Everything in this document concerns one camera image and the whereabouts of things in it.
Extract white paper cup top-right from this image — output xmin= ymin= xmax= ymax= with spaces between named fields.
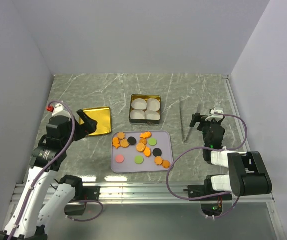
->
xmin=146 ymin=98 xmax=161 ymax=112

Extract white paper cup top-left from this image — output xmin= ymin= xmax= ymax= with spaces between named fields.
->
xmin=131 ymin=98 xmax=147 ymax=111

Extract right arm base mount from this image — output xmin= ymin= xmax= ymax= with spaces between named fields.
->
xmin=184 ymin=185 xmax=233 ymax=218

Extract lavender tray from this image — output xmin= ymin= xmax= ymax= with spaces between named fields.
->
xmin=111 ymin=130 xmax=174 ymax=173

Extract orange swirl cookie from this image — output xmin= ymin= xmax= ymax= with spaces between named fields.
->
xmin=139 ymin=138 xmax=148 ymax=145

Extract green round cookie lower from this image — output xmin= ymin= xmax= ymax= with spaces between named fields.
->
xmin=135 ymin=155 xmax=145 ymax=165

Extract purple cable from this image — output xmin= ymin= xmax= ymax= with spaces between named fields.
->
xmin=166 ymin=111 xmax=249 ymax=220
xmin=7 ymin=100 xmax=105 ymax=238

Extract orange flower cookie corner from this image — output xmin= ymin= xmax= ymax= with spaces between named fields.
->
xmin=162 ymin=160 xmax=171 ymax=169

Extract orange waffle round cookie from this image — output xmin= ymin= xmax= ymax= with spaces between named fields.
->
xmin=120 ymin=138 xmax=130 ymax=148

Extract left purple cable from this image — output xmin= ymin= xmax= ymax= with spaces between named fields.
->
xmin=7 ymin=100 xmax=105 ymax=238

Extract black round cookie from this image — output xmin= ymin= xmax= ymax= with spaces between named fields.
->
xmin=127 ymin=136 xmax=137 ymax=146
xmin=152 ymin=148 xmax=163 ymax=157

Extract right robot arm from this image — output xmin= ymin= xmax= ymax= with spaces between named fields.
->
xmin=189 ymin=109 xmax=273 ymax=200

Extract white paper cup bottom-right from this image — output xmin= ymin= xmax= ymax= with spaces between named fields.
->
xmin=145 ymin=110 xmax=161 ymax=121

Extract green round cookie upper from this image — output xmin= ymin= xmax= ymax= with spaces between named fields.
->
xmin=148 ymin=137 xmax=158 ymax=146

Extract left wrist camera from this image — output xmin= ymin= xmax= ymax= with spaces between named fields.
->
xmin=46 ymin=103 xmax=71 ymax=118

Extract orange flower cookie lower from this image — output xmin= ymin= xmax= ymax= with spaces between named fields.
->
xmin=154 ymin=156 xmax=164 ymax=166

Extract white paper cup bottom-left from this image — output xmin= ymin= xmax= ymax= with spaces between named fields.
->
xmin=129 ymin=109 xmax=146 ymax=120

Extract orange fish cookie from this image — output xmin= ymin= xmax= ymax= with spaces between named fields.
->
xmin=143 ymin=146 xmax=152 ymax=157
xmin=140 ymin=131 xmax=152 ymax=139
xmin=112 ymin=137 xmax=121 ymax=149

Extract gold cookie tin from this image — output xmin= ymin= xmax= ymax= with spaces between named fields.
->
xmin=128 ymin=94 xmax=162 ymax=125

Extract orange fish cookie top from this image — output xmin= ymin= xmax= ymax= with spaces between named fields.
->
xmin=140 ymin=131 xmax=152 ymax=139

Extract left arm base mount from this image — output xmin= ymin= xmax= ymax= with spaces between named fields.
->
xmin=64 ymin=185 xmax=101 ymax=217

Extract orange waffle cookie centre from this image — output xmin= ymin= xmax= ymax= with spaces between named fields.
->
xmin=136 ymin=143 xmax=146 ymax=153

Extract orange flower cookie top-left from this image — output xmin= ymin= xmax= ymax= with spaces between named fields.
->
xmin=117 ymin=132 xmax=126 ymax=140

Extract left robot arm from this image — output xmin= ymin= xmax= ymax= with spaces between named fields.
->
xmin=0 ymin=103 xmax=98 ymax=240

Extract green round cookie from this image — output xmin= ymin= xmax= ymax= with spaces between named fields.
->
xmin=135 ymin=155 xmax=145 ymax=165
xmin=148 ymin=137 xmax=158 ymax=146

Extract gold tin lid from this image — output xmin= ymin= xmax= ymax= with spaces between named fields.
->
xmin=83 ymin=106 xmax=112 ymax=137

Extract pink round cookie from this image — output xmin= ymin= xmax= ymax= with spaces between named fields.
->
xmin=115 ymin=154 xmax=125 ymax=164

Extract metal tongs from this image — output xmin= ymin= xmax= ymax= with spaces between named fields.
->
xmin=179 ymin=97 xmax=202 ymax=143

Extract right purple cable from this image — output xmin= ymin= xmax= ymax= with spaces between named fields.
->
xmin=166 ymin=111 xmax=249 ymax=220

